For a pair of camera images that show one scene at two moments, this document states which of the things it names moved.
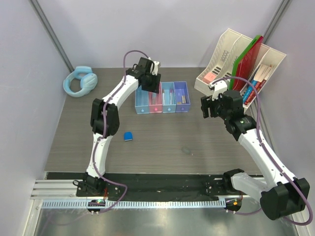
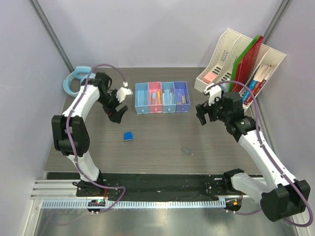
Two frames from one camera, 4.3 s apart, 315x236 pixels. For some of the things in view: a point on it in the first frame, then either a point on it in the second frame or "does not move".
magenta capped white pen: x=171 y=92 does not move
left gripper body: x=151 y=82 -> x=110 y=102
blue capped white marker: x=154 y=95 does not move
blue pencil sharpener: x=128 y=136 does not move
